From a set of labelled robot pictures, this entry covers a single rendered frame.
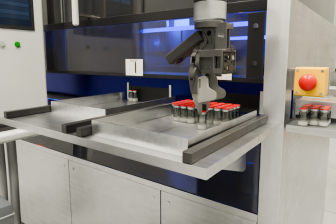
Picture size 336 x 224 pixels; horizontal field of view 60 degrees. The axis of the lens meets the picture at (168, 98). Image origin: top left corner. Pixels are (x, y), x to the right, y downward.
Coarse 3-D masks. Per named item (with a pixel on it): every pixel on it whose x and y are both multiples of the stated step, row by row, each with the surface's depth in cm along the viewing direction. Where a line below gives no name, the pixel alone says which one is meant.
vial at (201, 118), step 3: (201, 114) 70; (204, 114) 70; (198, 117) 70; (201, 117) 70; (204, 117) 70; (198, 120) 70; (201, 120) 70; (204, 120) 70; (198, 123) 70; (201, 123) 70; (204, 123) 70; (198, 126) 71; (201, 126) 70; (204, 126) 70; (201, 129) 70
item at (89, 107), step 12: (84, 96) 106; (96, 96) 110; (108, 96) 115; (120, 96) 120; (60, 108) 92; (72, 108) 88; (84, 108) 85; (96, 108) 82; (108, 108) 81; (120, 108) 84; (132, 108) 89
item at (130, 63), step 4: (128, 60) 108; (132, 60) 107; (136, 60) 105; (140, 60) 104; (128, 64) 108; (132, 64) 107; (136, 64) 106; (140, 64) 104; (128, 68) 108; (132, 68) 107; (136, 68) 106; (140, 68) 105; (128, 72) 108; (132, 72) 107; (136, 72) 106; (140, 72) 105
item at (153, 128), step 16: (128, 112) 75; (144, 112) 80; (160, 112) 86; (96, 128) 65; (112, 128) 62; (128, 128) 59; (144, 128) 72; (160, 128) 72; (176, 128) 72; (192, 128) 72; (208, 128) 72; (224, 128) 63; (144, 144) 57; (160, 144) 55; (176, 144) 52; (192, 144) 52
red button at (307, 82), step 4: (304, 76) 70; (308, 76) 70; (312, 76) 69; (300, 80) 71; (304, 80) 70; (308, 80) 69; (312, 80) 69; (316, 80) 70; (300, 84) 71; (304, 84) 70; (308, 84) 70; (312, 84) 69; (316, 84) 70; (304, 88) 70; (308, 88) 70; (312, 88) 70
